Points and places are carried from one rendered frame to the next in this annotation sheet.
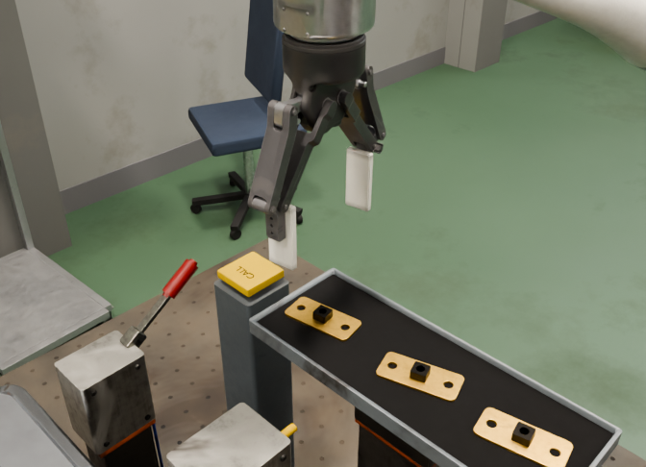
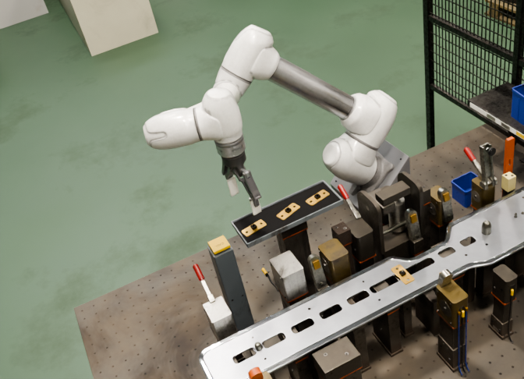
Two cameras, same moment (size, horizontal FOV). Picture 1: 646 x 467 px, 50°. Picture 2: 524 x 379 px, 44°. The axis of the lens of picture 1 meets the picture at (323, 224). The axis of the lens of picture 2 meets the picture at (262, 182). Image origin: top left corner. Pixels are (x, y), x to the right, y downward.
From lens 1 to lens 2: 1.70 m
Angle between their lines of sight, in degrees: 50
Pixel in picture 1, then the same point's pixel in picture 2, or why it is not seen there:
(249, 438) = (284, 259)
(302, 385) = (191, 309)
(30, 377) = not seen: outside the picture
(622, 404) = (200, 242)
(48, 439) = (236, 338)
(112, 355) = (217, 305)
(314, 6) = (242, 144)
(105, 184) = not seen: outside the picture
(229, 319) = (224, 263)
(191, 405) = (180, 352)
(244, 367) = (235, 274)
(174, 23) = not seen: outside the picture
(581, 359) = (167, 246)
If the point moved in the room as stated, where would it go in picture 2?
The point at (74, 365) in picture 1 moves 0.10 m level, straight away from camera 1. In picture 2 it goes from (217, 316) to (185, 322)
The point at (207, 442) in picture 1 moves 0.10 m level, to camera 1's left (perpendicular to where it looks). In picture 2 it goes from (281, 268) to (270, 292)
